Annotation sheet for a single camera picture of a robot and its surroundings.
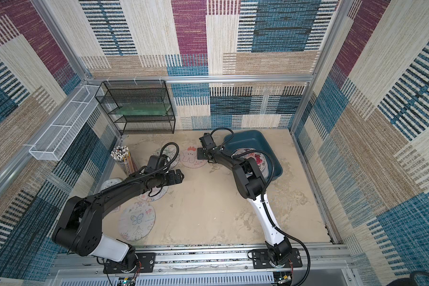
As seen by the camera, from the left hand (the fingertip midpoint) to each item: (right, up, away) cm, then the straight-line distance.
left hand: (178, 177), depth 91 cm
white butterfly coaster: (-18, -19, -6) cm, 27 cm away
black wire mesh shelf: (-23, +37, +7) cm, 44 cm away
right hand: (+13, +10, +18) cm, 25 cm away
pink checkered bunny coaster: (+3, +9, +17) cm, 19 cm away
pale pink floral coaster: (-6, -3, -17) cm, 18 cm away
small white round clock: (-36, -3, +3) cm, 37 cm away
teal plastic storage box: (+43, +20, +23) cm, 53 cm away
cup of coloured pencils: (-26, +11, -4) cm, 29 cm away
